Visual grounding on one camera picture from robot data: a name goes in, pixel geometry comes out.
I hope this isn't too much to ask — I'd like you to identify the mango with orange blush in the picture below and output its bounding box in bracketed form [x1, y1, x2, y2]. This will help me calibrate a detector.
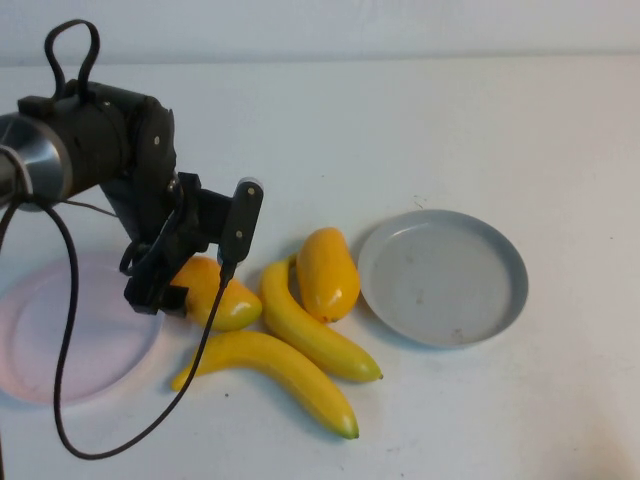
[172, 256, 264, 333]

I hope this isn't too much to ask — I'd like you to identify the short yellow banana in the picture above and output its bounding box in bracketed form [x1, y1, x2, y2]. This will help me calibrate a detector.
[258, 253, 385, 384]

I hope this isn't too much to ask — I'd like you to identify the black looped wrist cable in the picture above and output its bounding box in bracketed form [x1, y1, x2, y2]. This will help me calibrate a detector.
[43, 18, 101, 109]

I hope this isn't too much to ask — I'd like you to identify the grey-blue plastic plate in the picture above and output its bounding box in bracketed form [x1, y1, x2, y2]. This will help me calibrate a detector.
[356, 209, 530, 350]

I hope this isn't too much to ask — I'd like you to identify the long black left camera cable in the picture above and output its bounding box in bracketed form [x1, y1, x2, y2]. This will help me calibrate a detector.
[0, 192, 237, 460]

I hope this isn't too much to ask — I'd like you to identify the plain yellow mango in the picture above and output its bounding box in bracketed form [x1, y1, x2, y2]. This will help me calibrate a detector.
[295, 228, 362, 324]

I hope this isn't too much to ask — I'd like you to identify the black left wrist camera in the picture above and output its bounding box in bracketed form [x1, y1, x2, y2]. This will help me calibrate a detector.
[217, 176, 265, 269]

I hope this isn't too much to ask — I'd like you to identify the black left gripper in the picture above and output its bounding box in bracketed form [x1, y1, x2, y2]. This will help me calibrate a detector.
[118, 172, 235, 317]

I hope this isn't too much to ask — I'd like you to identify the long yellow banana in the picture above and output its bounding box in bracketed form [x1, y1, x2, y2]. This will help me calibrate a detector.
[171, 330, 360, 441]

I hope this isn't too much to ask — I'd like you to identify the pink plastic plate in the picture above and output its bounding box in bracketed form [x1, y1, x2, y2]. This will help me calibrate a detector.
[0, 252, 166, 407]

